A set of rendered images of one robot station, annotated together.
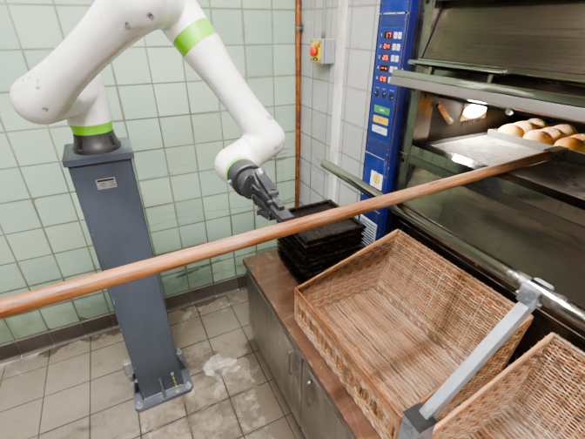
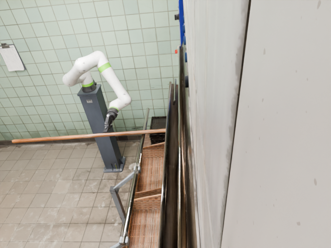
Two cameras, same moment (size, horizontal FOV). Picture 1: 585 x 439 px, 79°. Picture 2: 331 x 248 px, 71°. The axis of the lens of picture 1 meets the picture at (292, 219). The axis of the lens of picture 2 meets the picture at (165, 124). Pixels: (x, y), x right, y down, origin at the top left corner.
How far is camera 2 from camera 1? 1.47 m
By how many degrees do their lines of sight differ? 29
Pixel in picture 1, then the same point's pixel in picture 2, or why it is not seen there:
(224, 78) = (110, 81)
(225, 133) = (149, 76)
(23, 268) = (81, 114)
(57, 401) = (84, 160)
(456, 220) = not seen: hidden behind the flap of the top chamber
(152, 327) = (107, 146)
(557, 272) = not seen: hidden behind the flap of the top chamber
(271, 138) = (123, 101)
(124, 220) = (95, 112)
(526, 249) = not seen: hidden behind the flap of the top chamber
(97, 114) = (86, 81)
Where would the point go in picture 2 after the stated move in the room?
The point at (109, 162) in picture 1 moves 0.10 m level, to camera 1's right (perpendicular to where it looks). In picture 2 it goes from (89, 95) to (96, 97)
